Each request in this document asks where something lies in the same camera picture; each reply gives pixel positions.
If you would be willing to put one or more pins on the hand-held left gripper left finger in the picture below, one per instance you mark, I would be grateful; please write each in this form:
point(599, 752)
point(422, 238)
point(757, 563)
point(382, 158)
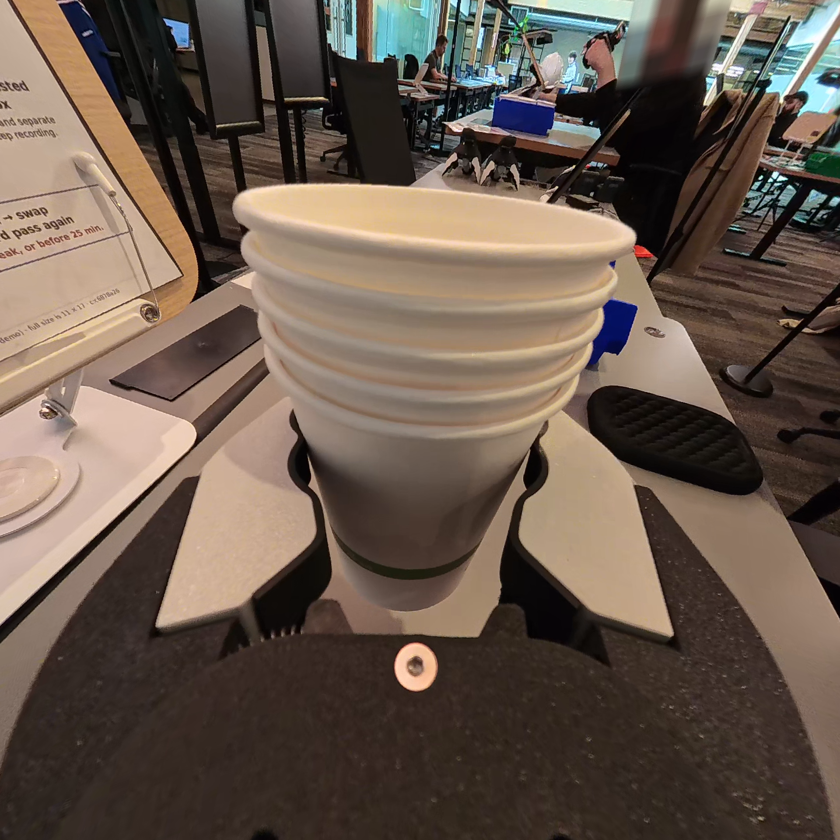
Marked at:
point(236, 531)

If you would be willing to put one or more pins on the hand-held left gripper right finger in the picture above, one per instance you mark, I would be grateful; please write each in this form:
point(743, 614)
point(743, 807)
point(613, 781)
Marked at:
point(590, 538)

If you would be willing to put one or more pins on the blue plastic bin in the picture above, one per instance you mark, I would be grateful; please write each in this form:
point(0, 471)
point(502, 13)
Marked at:
point(522, 115)
point(617, 328)

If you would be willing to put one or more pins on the black wrist rest pad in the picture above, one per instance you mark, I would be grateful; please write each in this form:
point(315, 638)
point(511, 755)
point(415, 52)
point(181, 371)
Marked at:
point(676, 439)

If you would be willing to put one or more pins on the white stand base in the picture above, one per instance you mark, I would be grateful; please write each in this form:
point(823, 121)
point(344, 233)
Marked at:
point(118, 472)

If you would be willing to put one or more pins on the black flat plate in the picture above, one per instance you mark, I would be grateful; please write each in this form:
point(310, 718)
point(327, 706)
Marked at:
point(190, 354)

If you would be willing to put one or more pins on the black floor lamp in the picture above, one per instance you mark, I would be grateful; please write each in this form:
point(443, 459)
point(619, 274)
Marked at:
point(748, 380)

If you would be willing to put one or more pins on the small red object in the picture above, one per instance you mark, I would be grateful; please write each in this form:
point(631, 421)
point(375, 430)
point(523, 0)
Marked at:
point(643, 252)

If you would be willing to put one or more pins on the beige cloth heap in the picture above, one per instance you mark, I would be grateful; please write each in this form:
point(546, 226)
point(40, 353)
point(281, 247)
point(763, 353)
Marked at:
point(807, 325)

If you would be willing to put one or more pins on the wooden instruction board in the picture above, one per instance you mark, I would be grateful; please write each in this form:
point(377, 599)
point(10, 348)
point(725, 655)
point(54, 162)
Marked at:
point(79, 229)

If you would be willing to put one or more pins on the tan jacket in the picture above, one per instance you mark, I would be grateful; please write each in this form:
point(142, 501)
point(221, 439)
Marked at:
point(728, 184)

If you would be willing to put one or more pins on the idle black white gripper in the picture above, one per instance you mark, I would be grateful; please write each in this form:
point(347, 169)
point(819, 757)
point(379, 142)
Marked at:
point(502, 167)
point(463, 157)

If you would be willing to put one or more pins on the green box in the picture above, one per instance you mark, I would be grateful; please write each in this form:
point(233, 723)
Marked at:
point(823, 162)

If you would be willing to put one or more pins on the black framed sign easel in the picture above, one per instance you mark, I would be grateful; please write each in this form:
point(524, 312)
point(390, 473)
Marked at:
point(298, 52)
point(226, 65)

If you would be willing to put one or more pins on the white plastic bag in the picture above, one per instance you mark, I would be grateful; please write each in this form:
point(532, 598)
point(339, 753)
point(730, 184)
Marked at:
point(551, 69)

